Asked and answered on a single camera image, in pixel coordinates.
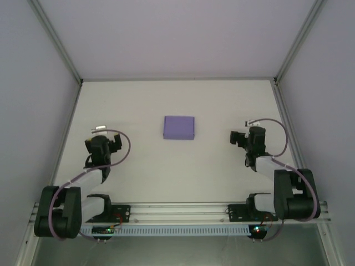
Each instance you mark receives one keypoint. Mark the purple paper box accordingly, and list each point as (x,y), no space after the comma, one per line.
(178,127)

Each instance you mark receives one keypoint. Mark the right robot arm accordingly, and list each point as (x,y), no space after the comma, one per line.
(266,166)

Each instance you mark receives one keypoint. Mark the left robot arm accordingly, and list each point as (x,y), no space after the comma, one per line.
(88,177)

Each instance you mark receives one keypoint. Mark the small green circuit board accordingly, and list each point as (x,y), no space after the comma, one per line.
(258,229)
(102,230)

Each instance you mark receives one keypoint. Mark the aluminium table side rail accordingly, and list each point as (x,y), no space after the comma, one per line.
(72,105)
(284,110)

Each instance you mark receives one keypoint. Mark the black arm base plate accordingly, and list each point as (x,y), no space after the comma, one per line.
(124,211)
(235,213)

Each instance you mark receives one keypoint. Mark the wide aluminium mounting rail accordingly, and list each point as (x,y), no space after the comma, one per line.
(177,213)

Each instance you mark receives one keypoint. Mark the aluminium frame post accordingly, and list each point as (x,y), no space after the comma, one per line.
(56,38)
(298,38)

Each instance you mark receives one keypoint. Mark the aluminium frame leg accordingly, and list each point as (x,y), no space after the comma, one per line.
(27,246)
(330,246)

